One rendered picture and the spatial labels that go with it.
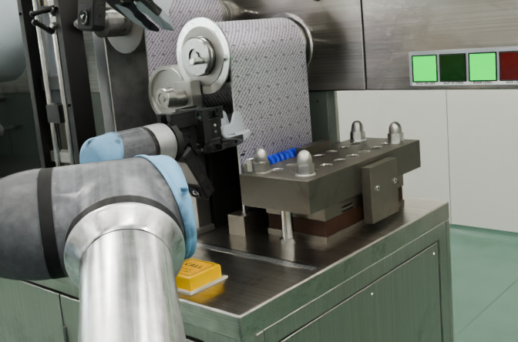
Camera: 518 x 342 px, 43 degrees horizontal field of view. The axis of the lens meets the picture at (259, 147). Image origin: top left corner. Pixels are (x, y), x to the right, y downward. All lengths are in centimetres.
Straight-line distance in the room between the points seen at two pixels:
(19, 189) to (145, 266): 17
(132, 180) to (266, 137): 70
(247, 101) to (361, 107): 300
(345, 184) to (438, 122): 283
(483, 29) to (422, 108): 274
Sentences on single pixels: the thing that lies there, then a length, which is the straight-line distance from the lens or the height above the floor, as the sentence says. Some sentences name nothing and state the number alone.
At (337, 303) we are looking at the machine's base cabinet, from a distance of 115.
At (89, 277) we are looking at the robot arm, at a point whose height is 110.
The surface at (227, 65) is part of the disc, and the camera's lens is 126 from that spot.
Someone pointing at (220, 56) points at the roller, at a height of 125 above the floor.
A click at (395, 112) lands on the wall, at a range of 415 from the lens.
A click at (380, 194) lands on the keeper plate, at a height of 96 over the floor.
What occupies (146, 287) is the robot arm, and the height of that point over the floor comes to 109.
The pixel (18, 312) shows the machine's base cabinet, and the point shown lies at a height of 74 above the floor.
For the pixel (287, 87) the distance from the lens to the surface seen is 139.
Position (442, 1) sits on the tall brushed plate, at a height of 131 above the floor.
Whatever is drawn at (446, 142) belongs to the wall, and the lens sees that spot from 403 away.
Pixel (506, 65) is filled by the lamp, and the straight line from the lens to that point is 132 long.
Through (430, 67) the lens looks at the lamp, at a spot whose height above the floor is 119.
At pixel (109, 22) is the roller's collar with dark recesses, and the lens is 144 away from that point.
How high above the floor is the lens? 129
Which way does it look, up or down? 10 degrees down
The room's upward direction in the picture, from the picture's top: 5 degrees counter-clockwise
